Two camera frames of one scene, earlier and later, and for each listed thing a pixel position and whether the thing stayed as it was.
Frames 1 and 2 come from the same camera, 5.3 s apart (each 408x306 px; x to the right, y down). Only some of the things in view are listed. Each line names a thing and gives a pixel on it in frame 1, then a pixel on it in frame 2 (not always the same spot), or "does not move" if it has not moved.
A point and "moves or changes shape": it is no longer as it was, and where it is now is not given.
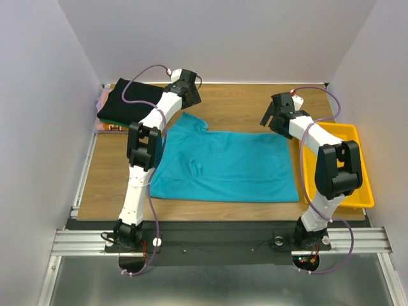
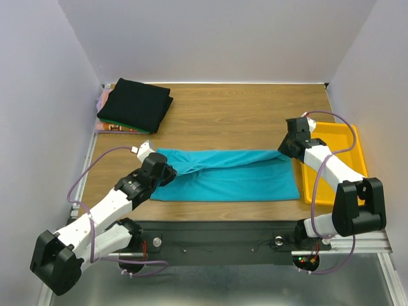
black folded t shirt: x=115 y=109 does not move
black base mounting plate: x=204 y=242 does not move
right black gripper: x=275 y=115 -> x=284 y=148
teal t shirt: x=199 y=164 moves or changes shape
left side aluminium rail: x=76 y=206 does not move
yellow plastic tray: x=363 y=198 does not move
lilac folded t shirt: x=103 y=98 does not move
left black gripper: x=194 y=99 -> x=171 y=174
